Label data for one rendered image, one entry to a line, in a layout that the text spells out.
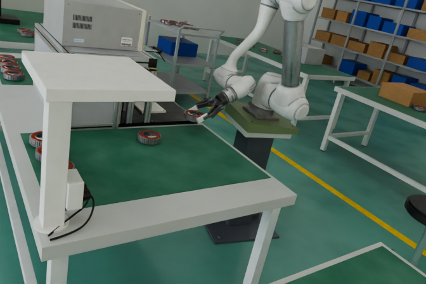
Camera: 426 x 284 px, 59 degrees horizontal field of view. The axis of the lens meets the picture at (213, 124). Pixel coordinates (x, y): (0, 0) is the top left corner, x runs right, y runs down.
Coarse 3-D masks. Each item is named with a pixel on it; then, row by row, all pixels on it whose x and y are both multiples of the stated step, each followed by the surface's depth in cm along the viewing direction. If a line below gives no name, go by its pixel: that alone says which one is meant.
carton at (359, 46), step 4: (348, 44) 806; (352, 44) 797; (356, 44) 790; (360, 44) 782; (364, 44) 775; (368, 44) 784; (348, 48) 807; (352, 48) 798; (356, 48) 790; (360, 48) 783; (364, 48) 775; (360, 52) 783; (364, 52) 780
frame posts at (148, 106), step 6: (150, 72) 189; (156, 72) 189; (126, 102) 190; (132, 102) 189; (150, 102) 195; (126, 108) 191; (132, 108) 190; (144, 108) 197; (150, 108) 196; (126, 114) 191; (144, 114) 198; (150, 114) 197; (126, 120) 191; (144, 120) 197
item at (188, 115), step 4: (184, 112) 206; (188, 112) 206; (192, 112) 210; (196, 112) 210; (200, 112) 209; (184, 116) 205; (188, 116) 203; (192, 116) 202; (196, 116) 202; (200, 116) 203; (192, 120) 202; (196, 120) 203
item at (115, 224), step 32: (0, 96) 198; (32, 96) 207; (32, 128) 171; (32, 192) 127; (192, 192) 146; (224, 192) 151; (256, 192) 156; (288, 192) 162; (32, 224) 115; (96, 224) 118; (128, 224) 121; (160, 224) 125; (192, 224) 133; (64, 256) 109
